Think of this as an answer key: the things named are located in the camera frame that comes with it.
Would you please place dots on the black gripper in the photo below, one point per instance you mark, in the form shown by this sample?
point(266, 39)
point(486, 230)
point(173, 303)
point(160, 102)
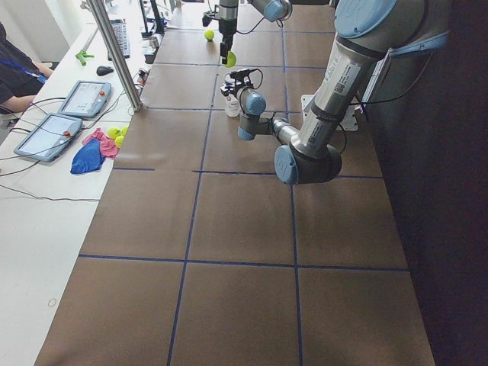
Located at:
point(227, 27)
point(233, 90)

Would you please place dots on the white tennis ball can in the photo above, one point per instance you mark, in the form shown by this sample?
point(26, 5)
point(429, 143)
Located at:
point(232, 107)

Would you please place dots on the yellow Wilson tennis ball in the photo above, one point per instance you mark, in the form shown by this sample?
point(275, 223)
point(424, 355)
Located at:
point(209, 35)

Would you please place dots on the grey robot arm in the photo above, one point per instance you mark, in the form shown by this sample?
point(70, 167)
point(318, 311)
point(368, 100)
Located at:
point(366, 31)
point(226, 13)

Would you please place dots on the yellow ball by cloth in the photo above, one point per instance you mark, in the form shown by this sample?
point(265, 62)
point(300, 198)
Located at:
point(124, 130)
point(118, 141)

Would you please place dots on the metal cup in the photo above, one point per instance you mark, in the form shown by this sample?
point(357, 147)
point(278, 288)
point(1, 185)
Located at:
point(154, 42)

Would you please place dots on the black keyboard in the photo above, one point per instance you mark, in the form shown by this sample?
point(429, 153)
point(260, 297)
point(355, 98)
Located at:
point(119, 28)

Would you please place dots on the black computer mouse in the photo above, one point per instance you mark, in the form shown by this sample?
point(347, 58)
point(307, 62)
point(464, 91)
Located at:
point(104, 70)

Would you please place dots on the pink cloth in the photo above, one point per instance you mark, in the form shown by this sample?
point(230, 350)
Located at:
point(107, 145)

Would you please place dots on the green plastic tool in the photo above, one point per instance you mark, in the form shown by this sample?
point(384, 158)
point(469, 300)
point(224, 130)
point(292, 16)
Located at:
point(82, 57)

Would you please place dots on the upper teach pendant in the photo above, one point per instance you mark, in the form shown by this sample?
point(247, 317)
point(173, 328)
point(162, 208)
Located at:
point(86, 99)

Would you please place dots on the teach pendant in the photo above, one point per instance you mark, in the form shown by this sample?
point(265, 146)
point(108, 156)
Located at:
point(86, 99)
point(49, 138)

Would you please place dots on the blue cloth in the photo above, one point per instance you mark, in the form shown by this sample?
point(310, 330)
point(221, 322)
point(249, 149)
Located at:
point(88, 158)

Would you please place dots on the lower teach pendant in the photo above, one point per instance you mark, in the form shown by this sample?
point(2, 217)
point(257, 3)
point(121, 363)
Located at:
point(49, 138)

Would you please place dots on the seated person dark shirt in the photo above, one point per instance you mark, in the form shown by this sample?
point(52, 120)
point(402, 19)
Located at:
point(21, 77)

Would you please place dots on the aluminium frame post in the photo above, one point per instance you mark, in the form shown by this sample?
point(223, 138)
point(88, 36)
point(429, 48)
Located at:
point(102, 20)

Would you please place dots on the yellow ball by post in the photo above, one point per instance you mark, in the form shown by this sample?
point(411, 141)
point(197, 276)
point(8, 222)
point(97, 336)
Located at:
point(114, 132)

